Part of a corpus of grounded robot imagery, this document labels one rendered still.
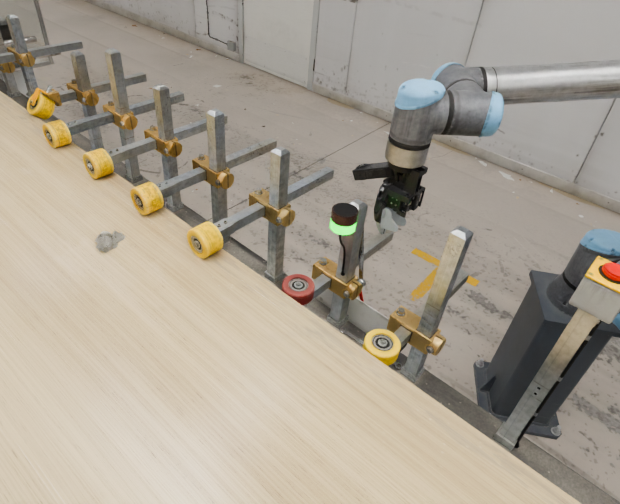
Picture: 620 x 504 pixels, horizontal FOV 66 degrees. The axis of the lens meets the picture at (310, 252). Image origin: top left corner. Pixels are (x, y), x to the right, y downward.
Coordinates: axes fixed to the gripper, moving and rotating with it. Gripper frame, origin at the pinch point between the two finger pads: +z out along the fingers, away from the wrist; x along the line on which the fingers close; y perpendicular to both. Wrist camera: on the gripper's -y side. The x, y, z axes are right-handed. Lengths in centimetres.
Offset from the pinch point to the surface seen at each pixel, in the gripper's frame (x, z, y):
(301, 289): -22.3, 10.3, -5.6
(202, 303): -41.9, 10.6, -18.5
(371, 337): -22.5, 10.0, 15.4
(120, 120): -10, 5, -101
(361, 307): -5.7, 22.7, 2.4
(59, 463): -82, 11, -6
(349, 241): -9.5, 0.6, -2.5
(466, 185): 212, 101, -53
